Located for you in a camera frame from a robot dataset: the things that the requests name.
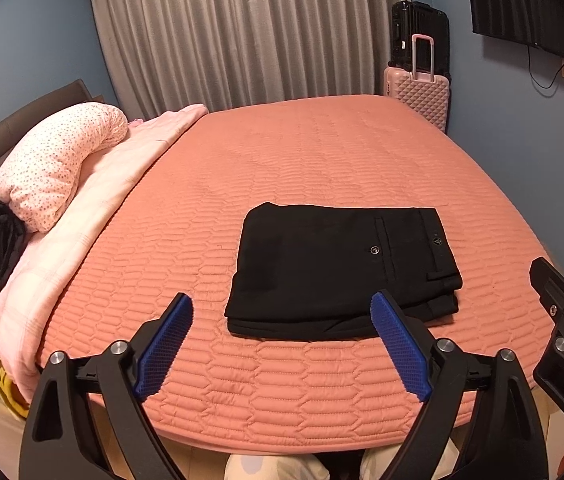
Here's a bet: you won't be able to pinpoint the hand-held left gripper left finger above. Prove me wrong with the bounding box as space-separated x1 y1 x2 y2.
18 292 194 480

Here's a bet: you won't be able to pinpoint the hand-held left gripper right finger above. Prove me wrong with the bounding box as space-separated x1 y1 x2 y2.
370 290 549 480

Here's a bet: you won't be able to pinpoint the black pants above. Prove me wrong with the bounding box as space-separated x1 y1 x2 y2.
224 202 463 341

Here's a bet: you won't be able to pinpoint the yellow object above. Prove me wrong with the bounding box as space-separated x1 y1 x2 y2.
0 355 30 418

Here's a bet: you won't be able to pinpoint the pink blanket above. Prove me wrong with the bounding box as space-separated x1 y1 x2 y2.
0 104 210 401

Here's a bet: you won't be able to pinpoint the pink floral pillow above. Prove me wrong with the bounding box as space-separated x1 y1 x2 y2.
0 102 129 233

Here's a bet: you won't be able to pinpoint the bed with orange quilted cover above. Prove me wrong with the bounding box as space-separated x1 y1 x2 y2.
37 94 558 453

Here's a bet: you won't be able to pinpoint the pink quilted suitcase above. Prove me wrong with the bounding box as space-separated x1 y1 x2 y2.
383 34 452 133

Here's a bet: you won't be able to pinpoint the black suitcase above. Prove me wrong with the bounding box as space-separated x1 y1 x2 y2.
391 1 450 81

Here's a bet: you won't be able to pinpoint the grey pleated curtain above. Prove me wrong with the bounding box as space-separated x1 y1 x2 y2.
89 0 413 113

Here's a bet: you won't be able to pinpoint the black television cable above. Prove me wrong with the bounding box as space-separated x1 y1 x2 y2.
527 44 564 90

